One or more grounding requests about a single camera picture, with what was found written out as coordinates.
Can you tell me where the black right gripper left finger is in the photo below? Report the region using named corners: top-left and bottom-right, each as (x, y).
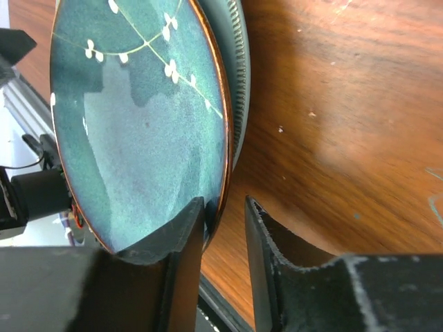
top-left (1, 197), bottom-right (205, 331)

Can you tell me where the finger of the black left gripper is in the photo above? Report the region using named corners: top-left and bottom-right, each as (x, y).
top-left (0, 28), bottom-right (37, 83)

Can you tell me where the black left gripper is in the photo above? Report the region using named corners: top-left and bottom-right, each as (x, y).
top-left (1, 167), bottom-right (72, 239)

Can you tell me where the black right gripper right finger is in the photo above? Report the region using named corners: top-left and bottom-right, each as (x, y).
top-left (244, 197), bottom-right (442, 331)

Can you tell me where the teal glazed floral plate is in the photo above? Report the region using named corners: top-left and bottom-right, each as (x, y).
top-left (50, 1), bottom-right (233, 252)

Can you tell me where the grey-green beaded rim plate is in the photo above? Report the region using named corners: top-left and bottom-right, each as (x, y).
top-left (199, 0), bottom-right (252, 166)

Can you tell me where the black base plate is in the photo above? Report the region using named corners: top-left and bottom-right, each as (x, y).
top-left (195, 274), bottom-right (253, 331)

